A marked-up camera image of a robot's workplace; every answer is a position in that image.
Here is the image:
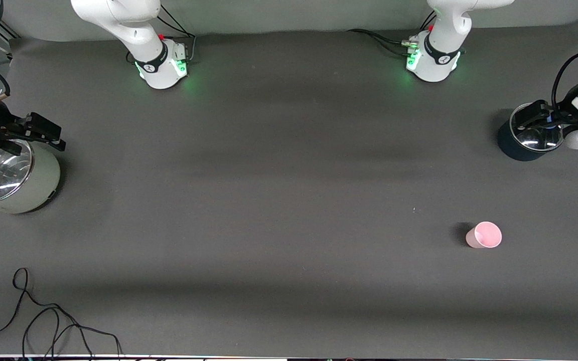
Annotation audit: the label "pink plastic cup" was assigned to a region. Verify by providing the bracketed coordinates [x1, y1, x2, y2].
[466, 221, 503, 249]

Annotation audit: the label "glass lid with blue knob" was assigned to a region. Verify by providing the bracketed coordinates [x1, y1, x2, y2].
[511, 103, 565, 152]

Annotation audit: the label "dark blue saucepan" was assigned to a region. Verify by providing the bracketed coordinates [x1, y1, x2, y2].
[497, 103, 565, 162]

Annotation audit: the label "grey-green cooking pot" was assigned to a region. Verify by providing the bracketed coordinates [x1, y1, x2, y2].
[0, 138, 61, 216]

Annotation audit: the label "glass lid with pale knob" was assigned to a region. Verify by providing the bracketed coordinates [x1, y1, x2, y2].
[0, 140, 35, 204]

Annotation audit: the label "dark grey table cloth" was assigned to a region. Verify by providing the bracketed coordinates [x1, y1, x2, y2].
[0, 20, 578, 359]

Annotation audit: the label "thin black loose cable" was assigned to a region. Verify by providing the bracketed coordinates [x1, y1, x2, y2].
[0, 267, 123, 359]

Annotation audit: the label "black right arm base cables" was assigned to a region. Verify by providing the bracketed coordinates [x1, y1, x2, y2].
[126, 3, 197, 66]

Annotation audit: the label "black arm base cables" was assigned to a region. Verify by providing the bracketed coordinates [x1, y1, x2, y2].
[347, 10, 438, 58]
[126, 3, 197, 66]

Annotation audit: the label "black left arm base cables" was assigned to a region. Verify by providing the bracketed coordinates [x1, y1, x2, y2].
[347, 10, 438, 58]

